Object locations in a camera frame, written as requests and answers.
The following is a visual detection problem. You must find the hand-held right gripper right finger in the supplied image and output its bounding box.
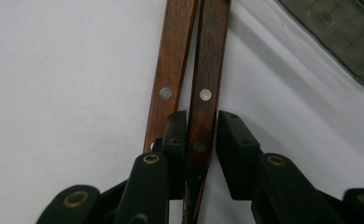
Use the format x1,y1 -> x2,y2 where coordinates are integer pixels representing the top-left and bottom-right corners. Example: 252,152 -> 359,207
216,110 -> 264,202

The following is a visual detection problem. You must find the white table cover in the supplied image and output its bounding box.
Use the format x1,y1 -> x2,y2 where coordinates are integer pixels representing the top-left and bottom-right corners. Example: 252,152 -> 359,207
0,0 -> 364,224

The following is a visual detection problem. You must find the wooden-handled knife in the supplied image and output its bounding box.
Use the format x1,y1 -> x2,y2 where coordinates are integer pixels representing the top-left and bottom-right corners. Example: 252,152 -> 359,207
142,0 -> 200,154
183,0 -> 232,224

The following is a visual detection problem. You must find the transparent brown plastic bin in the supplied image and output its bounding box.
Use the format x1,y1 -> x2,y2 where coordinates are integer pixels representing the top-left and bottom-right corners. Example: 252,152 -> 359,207
276,0 -> 364,91

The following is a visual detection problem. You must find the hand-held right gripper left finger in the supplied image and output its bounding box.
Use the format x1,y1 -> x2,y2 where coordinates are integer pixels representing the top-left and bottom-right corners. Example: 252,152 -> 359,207
153,110 -> 189,201

